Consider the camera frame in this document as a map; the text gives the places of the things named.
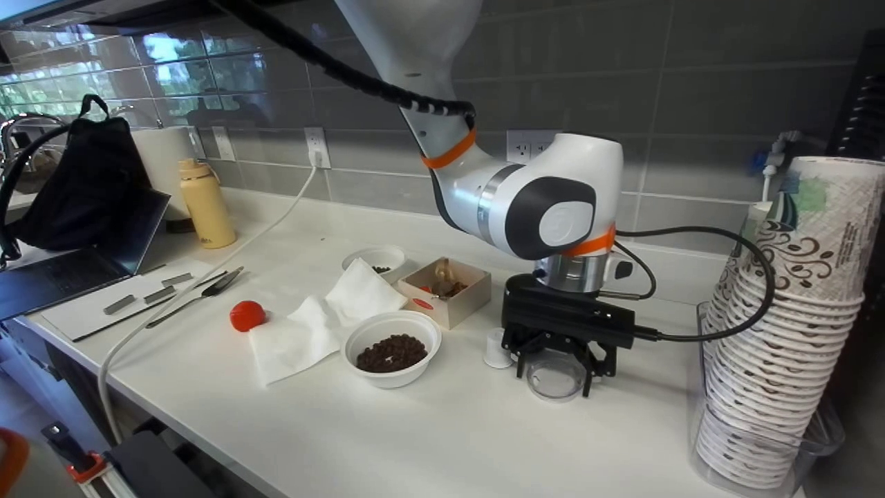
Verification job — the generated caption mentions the pole with orange clamp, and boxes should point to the pole with orange clamp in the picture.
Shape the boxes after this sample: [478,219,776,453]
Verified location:
[38,421,124,498]

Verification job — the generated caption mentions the blue white spray bottle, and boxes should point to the blue white spray bottle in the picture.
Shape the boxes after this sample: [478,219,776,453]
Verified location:
[739,128,808,272]

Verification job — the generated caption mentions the small white paper napkin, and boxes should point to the small white paper napkin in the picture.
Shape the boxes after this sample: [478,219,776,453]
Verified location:
[324,255,410,327]

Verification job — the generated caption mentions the coffee beans pile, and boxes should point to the coffee beans pile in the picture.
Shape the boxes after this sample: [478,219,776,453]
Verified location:
[355,333,432,377]

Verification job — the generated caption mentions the white paper towel roll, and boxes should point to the white paper towel roll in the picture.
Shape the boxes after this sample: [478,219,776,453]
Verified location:
[129,121,201,221]

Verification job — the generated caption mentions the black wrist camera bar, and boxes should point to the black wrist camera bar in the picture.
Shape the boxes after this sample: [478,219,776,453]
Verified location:
[500,273,640,351]

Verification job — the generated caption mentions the small white bowl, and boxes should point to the small white bowl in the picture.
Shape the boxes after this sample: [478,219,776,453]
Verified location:
[341,240,410,279]

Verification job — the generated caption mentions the long thin metal utensil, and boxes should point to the long thin metal utensil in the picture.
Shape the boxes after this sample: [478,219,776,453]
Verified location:
[70,268,232,346]

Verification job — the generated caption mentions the yellow squeeze bottle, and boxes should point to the yellow squeeze bottle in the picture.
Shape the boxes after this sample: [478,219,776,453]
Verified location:
[174,154,240,251]

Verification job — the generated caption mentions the white power cable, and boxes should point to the white power cable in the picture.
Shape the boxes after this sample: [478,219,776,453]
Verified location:
[97,154,324,445]

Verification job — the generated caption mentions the black backpack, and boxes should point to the black backpack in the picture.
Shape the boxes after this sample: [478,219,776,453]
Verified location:
[6,92,151,255]

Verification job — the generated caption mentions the small clear glass cup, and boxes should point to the small clear glass cup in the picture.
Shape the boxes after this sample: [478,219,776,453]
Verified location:
[522,349,588,400]

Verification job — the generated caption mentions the black camera cable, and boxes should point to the black camera cable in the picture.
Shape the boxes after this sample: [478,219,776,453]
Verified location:
[609,223,781,346]

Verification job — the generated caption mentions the stainless steel black appliance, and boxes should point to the stainless steel black appliance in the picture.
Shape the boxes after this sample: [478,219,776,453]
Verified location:
[828,24,885,164]

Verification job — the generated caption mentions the red round ball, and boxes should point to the red round ball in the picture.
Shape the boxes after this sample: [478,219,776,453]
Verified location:
[226,298,272,334]

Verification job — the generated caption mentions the black ribbed cable conduit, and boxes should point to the black ribbed cable conduit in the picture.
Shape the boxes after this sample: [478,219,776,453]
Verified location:
[208,0,478,121]

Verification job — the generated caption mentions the white wall outlet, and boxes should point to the white wall outlet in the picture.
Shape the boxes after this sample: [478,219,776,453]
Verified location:
[503,128,559,167]

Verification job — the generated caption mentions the black laptop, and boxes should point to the black laptop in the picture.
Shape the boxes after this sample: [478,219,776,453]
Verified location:
[0,187,174,324]

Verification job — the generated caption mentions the large white paper napkin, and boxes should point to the large white paper napkin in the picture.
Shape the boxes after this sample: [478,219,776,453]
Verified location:
[245,294,346,389]

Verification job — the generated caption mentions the black knife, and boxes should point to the black knife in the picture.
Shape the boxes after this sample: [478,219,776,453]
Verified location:
[143,262,250,333]

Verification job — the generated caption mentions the large white bowl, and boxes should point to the large white bowl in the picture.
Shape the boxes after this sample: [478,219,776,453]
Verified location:
[341,308,446,389]

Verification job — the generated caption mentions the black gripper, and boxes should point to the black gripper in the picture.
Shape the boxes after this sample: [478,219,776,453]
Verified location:
[500,327,620,399]

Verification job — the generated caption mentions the tall patterned paper cup stack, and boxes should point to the tall patterned paper cup stack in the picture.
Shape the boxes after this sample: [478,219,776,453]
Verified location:
[692,153,885,496]

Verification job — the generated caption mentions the open cardboard box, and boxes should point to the open cardboard box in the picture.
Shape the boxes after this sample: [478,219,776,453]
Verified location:
[396,255,494,333]

